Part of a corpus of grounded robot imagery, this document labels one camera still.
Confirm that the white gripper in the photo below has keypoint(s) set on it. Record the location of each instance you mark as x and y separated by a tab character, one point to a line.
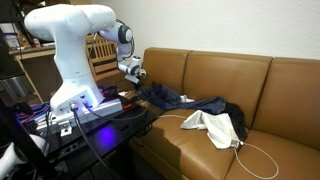
136	80

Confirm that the blue denim jeans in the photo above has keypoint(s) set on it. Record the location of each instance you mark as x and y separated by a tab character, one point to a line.
169	99

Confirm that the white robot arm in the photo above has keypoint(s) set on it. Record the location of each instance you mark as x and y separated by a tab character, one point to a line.
68	26

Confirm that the brown leather couch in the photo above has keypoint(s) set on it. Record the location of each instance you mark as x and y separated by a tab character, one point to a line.
280	99

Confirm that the red black clamp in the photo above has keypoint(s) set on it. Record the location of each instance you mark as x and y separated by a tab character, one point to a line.
129	104

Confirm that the wooden slatted chair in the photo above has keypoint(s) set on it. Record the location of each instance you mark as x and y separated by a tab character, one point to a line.
101	55

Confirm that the white sock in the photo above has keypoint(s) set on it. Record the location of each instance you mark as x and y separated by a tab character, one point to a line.
185	99

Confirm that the black robot cart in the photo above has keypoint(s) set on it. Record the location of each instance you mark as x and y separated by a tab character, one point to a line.
107	138

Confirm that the white cloth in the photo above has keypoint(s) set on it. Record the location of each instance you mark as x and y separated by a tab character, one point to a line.
219	128

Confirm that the black garment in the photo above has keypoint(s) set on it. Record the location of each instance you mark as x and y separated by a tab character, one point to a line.
237	118

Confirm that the white controller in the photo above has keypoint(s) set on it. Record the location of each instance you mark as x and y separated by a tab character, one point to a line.
13	156

